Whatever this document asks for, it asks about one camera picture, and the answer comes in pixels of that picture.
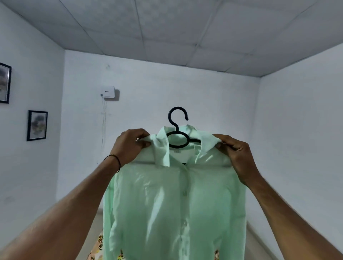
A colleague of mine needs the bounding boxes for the person's right hand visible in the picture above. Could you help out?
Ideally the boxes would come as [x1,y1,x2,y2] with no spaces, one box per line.
[213,134,261,187]

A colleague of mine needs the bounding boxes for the person's left hand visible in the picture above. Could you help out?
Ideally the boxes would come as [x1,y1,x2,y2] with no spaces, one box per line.
[110,129,151,169]

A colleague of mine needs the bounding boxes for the black plastic clothes hanger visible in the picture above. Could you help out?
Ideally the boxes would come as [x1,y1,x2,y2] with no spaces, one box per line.
[166,107,202,149]

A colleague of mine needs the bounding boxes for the mint green button shirt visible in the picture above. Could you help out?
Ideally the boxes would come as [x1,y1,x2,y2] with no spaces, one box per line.
[103,124,247,260]

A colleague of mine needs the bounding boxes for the person's left forearm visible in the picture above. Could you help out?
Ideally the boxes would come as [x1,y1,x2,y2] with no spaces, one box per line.
[0,157,120,260]

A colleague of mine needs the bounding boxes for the person's right forearm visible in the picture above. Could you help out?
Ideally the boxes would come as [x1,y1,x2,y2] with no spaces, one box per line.
[246,174,343,260]

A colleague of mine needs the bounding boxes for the thin black wrist band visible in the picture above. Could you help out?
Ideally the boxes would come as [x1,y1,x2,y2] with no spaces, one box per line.
[103,154,121,174]

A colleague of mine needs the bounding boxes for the small black framed picture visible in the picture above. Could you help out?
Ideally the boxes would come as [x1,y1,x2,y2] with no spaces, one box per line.
[26,110,48,141]

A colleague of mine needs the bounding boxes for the floral patterned fabric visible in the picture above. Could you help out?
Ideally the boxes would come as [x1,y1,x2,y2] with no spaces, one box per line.
[86,229,220,260]

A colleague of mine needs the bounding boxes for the large black framed picture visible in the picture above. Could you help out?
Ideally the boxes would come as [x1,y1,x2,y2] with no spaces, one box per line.
[0,62,12,104]

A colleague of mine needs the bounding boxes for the white wall-mounted device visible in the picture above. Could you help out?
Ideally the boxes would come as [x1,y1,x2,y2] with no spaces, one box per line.
[100,86,116,99]

